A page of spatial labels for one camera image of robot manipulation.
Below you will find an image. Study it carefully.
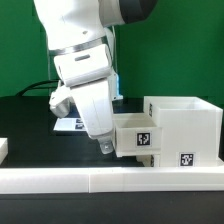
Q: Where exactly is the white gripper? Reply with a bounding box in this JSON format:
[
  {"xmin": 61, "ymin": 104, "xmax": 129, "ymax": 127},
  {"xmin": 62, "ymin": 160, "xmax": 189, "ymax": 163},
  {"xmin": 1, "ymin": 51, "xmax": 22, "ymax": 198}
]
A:
[{"xmin": 71, "ymin": 79, "xmax": 114, "ymax": 154}]

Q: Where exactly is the white drawer tray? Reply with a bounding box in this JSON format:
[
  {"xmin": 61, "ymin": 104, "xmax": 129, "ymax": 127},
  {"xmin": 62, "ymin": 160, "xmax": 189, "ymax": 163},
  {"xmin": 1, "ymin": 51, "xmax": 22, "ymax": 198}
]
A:
[
  {"xmin": 114, "ymin": 113, "xmax": 162, "ymax": 157},
  {"xmin": 136, "ymin": 155, "xmax": 160, "ymax": 167}
]

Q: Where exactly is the white front drawer tray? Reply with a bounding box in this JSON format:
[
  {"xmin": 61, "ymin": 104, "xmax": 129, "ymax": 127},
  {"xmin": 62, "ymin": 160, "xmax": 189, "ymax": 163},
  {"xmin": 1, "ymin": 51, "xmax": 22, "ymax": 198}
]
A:
[{"xmin": 136, "ymin": 155, "xmax": 160, "ymax": 167}]

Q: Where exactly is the white drawer cabinet box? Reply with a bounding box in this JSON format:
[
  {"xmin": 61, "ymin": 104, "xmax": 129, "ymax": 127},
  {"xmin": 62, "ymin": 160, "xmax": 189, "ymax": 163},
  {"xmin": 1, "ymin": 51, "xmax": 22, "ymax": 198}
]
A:
[{"xmin": 143, "ymin": 96, "xmax": 223, "ymax": 167}]

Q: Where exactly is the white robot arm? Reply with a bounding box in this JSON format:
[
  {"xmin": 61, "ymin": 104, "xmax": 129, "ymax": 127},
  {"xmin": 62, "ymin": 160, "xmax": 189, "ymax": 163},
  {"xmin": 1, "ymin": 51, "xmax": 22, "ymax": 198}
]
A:
[{"xmin": 34, "ymin": 0, "xmax": 158, "ymax": 154}]

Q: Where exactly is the white marker tag sheet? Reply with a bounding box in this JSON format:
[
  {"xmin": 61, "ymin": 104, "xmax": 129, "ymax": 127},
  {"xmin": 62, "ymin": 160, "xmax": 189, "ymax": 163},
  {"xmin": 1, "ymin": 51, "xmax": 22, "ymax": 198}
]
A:
[{"xmin": 54, "ymin": 118, "xmax": 85, "ymax": 131}]

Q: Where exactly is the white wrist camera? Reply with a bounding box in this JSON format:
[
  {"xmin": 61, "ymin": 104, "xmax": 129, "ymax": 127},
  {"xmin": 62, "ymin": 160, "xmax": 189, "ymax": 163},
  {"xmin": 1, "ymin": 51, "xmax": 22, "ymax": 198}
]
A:
[{"xmin": 49, "ymin": 86, "xmax": 72, "ymax": 118}]

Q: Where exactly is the black cable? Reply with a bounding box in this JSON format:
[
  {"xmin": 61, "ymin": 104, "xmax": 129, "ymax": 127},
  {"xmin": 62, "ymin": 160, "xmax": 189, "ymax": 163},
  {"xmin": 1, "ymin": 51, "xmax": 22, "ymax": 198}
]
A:
[{"xmin": 14, "ymin": 78, "xmax": 61, "ymax": 98}]

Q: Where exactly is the white front barrier wall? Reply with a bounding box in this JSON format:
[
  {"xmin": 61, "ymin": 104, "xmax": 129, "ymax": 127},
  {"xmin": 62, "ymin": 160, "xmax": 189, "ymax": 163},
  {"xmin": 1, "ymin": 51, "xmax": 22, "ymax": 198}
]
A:
[{"xmin": 0, "ymin": 166, "xmax": 224, "ymax": 194}]

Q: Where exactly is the white barrier wall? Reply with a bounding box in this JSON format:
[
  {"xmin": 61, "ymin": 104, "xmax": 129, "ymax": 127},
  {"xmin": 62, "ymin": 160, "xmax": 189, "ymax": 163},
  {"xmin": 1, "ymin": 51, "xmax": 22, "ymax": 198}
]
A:
[
  {"xmin": 0, "ymin": 166, "xmax": 224, "ymax": 194},
  {"xmin": 0, "ymin": 138, "xmax": 8, "ymax": 165}
]

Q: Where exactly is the white left barrier wall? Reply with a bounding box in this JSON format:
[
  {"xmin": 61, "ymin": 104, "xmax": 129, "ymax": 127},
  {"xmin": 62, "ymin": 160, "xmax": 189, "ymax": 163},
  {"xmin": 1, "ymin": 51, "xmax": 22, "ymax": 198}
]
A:
[{"xmin": 0, "ymin": 138, "xmax": 8, "ymax": 165}]

